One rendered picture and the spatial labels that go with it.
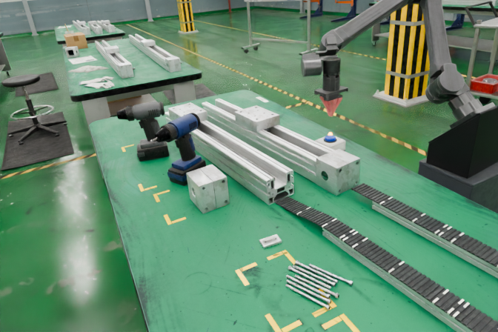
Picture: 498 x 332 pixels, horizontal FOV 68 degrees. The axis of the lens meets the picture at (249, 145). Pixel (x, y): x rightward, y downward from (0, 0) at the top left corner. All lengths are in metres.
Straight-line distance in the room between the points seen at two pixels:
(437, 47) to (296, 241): 0.81
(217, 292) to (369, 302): 0.32
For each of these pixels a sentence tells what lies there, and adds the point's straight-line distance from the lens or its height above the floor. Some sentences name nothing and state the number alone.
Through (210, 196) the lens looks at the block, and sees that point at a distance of 1.09.
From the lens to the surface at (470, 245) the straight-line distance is 1.00.
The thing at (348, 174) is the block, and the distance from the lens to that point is 1.16.
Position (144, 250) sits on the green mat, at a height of 0.78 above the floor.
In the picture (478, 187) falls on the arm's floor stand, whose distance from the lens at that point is 1.35.
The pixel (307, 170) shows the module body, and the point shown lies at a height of 0.81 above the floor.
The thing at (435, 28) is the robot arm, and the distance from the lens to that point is 1.45.
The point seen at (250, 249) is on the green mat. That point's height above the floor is 0.78.
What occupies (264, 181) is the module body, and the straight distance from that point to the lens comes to 1.08.
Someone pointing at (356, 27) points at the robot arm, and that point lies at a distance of 1.35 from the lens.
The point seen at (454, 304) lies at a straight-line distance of 0.85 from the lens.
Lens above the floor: 1.41
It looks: 25 degrees down
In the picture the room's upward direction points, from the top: 5 degrees counter-clockwise
